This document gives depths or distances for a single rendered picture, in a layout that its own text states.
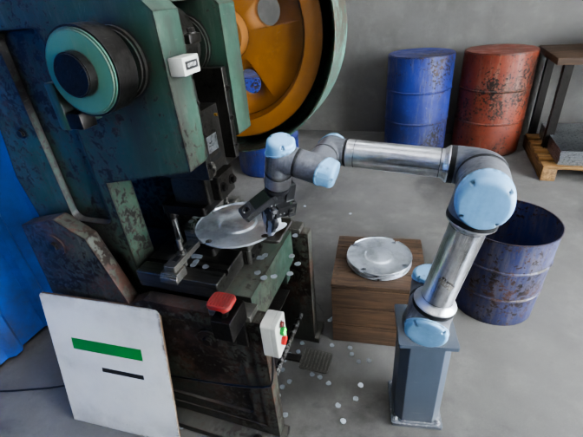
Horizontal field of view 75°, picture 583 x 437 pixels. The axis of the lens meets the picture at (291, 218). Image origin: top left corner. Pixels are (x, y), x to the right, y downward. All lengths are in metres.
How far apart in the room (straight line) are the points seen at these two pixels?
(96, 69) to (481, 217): 0.85
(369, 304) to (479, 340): 0.57
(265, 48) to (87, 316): 1.13
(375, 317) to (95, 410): 1.21
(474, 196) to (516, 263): 1.02
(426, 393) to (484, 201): 0.85
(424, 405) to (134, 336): 1.06
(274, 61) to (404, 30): 2.95
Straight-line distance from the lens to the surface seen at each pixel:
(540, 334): 2.15
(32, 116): 1.33
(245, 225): 1.26
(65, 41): 0.95
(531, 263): 1.89
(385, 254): 1.78
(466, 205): 0.88
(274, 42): 1.43
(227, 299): 1.03
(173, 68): 0.96
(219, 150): 1.24
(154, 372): 1.52
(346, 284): 1.66
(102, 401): 1.79
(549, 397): 1.92
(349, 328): 1.83
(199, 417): 1.73
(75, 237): 1.35
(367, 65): 4.37
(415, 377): 1.46
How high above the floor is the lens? 1.44
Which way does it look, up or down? 31 degrees down
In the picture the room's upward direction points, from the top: 5 degrees counter-clockwise
